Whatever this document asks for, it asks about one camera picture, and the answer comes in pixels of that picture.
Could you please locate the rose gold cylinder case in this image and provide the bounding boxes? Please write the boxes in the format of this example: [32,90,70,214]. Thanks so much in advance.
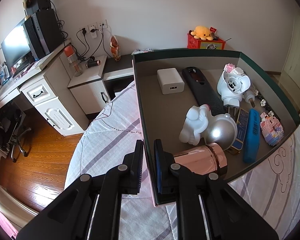
[174,142,228,177]

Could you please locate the blue rectangular case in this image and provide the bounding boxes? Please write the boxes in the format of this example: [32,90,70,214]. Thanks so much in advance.
[243,109,260,164]

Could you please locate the white astronaut figure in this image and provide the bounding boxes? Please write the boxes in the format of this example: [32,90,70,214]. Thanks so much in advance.
[179,104,237,150]

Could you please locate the pink storage box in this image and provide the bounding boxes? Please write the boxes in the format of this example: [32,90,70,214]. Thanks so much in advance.
[133,49,300,206]

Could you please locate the black remote control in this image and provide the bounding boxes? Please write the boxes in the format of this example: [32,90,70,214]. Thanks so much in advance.
[182,67,226,116]

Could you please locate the white plug night light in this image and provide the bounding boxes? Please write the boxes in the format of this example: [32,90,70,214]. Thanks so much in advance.
[217,67,251,108]

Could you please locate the white usb charger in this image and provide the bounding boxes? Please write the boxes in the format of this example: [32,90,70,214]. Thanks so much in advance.
[157,68,185,95]

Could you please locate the striped quilted table cloth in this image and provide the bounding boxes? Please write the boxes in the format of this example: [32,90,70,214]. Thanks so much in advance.
[65,83,300,239]

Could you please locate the black office chair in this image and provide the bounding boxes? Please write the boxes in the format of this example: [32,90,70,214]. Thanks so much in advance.
[0,102,31,163]

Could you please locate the white side cabinet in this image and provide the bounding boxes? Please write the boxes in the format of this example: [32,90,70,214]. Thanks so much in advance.
[68,55,111,115]

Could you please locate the white desk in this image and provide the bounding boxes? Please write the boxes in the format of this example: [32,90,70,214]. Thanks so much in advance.
[0,40,89,137]

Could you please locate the orange lid water bottle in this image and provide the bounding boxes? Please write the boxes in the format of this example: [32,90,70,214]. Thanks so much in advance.
[64,45,83,76]

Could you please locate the small black hair dryer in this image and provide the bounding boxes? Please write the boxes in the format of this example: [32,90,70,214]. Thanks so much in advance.
[85,59,101,68]

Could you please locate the white door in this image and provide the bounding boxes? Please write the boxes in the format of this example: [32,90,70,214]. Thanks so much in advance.
[283,15,300,84]

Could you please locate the snack bag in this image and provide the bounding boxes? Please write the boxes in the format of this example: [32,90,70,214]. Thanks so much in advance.
[110,35,121,61]

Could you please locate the red toy crate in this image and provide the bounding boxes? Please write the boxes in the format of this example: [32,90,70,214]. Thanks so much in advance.
[187,33,226,50]

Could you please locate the patterned pouch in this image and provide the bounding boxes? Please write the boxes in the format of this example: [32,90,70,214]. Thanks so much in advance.
[132,48,153,55]

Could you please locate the black computer monitor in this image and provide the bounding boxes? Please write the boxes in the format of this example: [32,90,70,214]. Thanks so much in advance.
[1,20,33,73]

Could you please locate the yellow octopus plush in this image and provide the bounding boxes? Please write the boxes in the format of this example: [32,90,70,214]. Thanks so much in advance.
[190,25,213,41]

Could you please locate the black computer tower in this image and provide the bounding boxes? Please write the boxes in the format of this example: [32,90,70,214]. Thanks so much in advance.
[22,9,64,60]

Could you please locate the wall power sockets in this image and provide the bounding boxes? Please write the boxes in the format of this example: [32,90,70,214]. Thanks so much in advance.
[80,20,108,39]

